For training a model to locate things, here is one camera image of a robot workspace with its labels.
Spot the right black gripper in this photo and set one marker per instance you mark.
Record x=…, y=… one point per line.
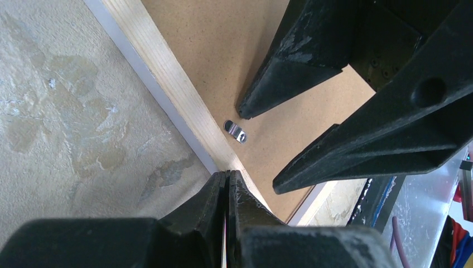
x=416, y=55

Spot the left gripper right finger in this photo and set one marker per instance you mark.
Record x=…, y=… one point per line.
x=252, y=238

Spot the wooden picture frame with glass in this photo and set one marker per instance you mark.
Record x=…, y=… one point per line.
x=130, y=27

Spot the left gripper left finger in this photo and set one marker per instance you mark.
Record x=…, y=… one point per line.
x=192, y=234

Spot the small metal frame clip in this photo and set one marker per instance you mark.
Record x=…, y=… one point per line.
x=235, y=131

